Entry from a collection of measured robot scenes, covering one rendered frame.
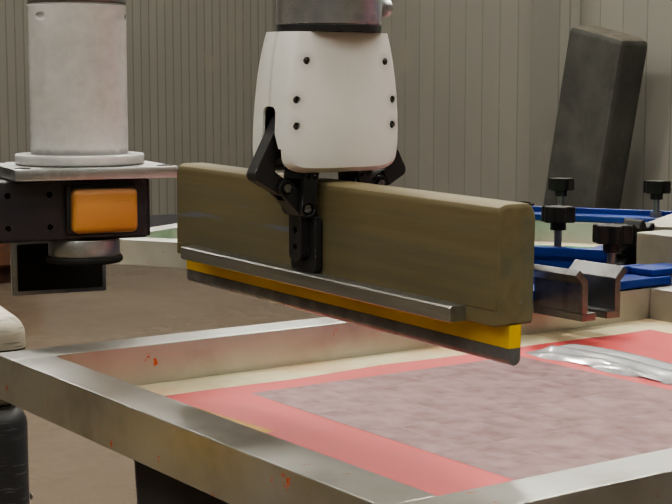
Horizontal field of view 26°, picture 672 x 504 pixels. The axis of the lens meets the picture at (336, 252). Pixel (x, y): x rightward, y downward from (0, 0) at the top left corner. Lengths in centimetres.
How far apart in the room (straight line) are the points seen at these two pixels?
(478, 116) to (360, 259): 853
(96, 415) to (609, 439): 38
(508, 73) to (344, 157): 818
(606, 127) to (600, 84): 22
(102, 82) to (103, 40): 4
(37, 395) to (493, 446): 37
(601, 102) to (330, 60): 664
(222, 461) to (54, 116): 57
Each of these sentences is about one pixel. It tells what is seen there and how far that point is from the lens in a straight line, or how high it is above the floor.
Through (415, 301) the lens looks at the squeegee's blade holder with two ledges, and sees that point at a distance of 93.
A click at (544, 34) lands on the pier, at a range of 857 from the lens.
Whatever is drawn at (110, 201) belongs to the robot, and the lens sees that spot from 141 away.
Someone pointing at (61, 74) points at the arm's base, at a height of 122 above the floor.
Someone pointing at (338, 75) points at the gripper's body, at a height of 122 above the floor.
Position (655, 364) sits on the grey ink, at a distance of 136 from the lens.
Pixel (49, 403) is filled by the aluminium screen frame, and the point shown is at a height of 97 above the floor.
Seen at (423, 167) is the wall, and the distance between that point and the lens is 1021.
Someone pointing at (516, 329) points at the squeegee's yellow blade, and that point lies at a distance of 90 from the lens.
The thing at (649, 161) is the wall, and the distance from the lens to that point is 797.
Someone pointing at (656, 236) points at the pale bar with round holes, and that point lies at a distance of 174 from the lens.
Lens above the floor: 121
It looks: 7 degrees down
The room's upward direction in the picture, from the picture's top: straight up
